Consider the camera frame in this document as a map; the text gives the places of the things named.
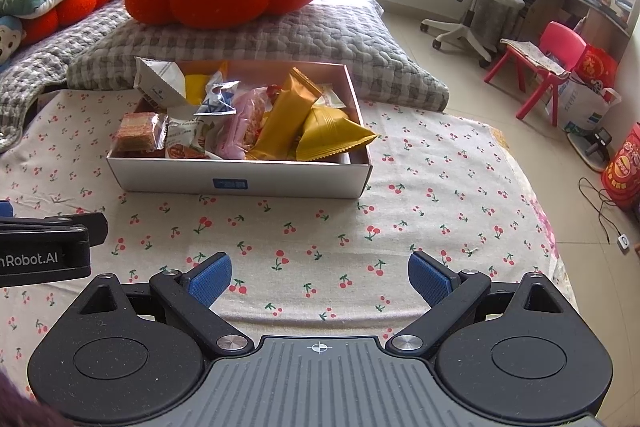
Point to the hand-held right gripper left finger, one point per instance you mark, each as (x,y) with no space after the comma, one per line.
(212,279)

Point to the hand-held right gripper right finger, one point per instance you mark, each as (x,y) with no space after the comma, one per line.
(430,279)

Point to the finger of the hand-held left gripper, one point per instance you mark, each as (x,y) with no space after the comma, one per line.
(65,224)

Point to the white cardboard box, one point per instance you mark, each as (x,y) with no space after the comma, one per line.
(175,179)

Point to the pink packet of brown cake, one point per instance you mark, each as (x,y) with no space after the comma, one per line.
(240,127)

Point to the orange-yellow long snack packet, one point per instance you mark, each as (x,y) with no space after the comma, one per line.
(282,122)

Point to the cherry print bed sheet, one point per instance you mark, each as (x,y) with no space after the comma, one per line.
(325,232)

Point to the clear packet of brown cake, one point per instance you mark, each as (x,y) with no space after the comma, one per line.
(135,132)

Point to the white green snack packet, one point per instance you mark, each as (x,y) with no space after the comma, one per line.
(185,137)

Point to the grey checked blanket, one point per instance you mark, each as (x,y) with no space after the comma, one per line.
(45,57)

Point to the yellow triangular snack packet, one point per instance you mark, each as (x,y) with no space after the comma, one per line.
(330,134)

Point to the blue white snack packet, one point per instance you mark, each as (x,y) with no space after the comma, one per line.
(217,99)

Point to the blue monkey plush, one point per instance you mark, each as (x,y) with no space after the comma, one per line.
(10,37)

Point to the white red snack packet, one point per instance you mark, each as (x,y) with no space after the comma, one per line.
(331,97)

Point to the small black device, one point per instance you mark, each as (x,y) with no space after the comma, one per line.
(600,142)

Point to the small orange cushion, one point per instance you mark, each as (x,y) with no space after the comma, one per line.
(75,4)

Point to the white shopping bag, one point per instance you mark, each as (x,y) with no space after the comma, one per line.
(580,107)

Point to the floral cloth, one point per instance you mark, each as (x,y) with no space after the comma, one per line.
(530,52)

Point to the grey checked pillow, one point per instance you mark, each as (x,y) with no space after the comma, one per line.
(350,42)

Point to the red gift bag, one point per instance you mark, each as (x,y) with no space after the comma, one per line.
(597,67)

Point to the red plastic chair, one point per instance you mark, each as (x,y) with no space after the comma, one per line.
(562,39)

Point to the wooden desk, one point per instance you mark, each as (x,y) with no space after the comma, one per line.
(600,24)

